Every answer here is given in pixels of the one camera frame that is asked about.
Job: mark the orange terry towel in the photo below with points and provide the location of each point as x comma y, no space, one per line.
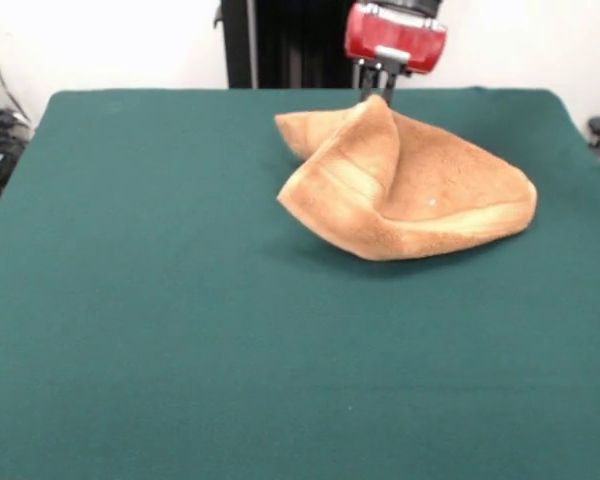
430,185

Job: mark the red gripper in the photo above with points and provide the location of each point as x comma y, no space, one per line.
395,37

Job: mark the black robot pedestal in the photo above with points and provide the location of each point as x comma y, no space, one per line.
290,50

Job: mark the dark green table cloth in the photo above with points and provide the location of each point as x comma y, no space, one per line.
130,300

